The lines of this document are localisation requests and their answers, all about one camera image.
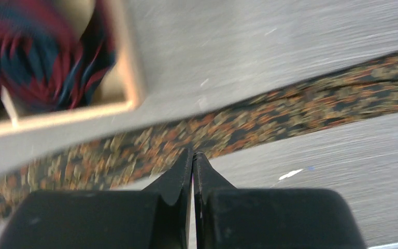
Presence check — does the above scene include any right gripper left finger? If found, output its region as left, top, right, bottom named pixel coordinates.
left=0, top=147, right=193, bottom=248

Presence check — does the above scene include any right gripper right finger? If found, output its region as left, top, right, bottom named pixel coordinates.
left=193, top=153, right=366, bottom=248

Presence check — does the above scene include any black key pattern tie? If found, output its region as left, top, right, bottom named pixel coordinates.
left=0, top=51, right=398, bottom=221

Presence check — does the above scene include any light wooden grid tray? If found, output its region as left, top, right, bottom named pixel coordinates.
left=0, top=1, right=146, bottom=137

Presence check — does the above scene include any red blue striped rolled tie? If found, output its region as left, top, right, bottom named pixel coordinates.
left=0, top=1, right=116, bottom=112

